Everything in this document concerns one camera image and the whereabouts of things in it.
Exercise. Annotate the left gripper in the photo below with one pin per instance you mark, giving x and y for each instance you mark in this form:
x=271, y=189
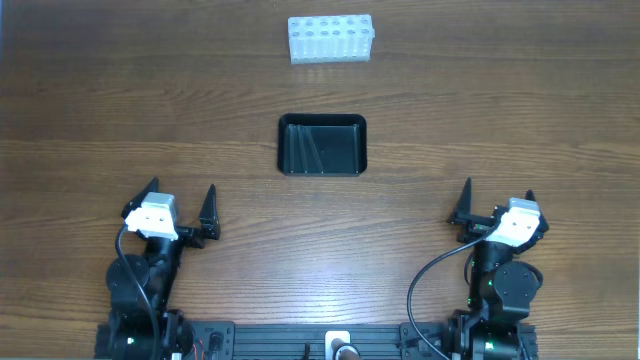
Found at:
x=192, y=236

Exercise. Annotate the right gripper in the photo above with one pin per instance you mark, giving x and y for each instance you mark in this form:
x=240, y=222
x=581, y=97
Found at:
x=477, y=227

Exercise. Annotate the clear test tube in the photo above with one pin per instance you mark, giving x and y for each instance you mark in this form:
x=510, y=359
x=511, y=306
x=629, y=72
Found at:
x=291, y=150
x=302, y=150

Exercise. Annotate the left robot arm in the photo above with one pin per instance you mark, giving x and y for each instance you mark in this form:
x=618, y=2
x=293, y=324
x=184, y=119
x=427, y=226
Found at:
x=150, y=280

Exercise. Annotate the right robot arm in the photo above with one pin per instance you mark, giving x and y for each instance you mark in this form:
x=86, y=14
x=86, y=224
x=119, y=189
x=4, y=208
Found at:
x=510, y=292

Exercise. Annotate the black tray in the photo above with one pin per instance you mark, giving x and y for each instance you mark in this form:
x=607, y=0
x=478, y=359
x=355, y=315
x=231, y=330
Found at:
x=337, y=150

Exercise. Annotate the white test tube rack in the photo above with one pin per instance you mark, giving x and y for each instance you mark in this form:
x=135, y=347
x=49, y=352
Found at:
x=330, y=42

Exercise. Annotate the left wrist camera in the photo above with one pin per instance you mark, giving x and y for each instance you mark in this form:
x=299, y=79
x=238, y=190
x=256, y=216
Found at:
x=152, y=217

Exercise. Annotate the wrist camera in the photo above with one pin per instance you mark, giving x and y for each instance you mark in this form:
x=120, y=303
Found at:
x=152, y=217
x=521, y=222

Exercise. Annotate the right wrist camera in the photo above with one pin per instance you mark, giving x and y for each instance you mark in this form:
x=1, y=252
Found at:
x=521, y=222

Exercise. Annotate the mounting rail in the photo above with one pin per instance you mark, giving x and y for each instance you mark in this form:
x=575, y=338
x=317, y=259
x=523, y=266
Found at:
x=290, y=342

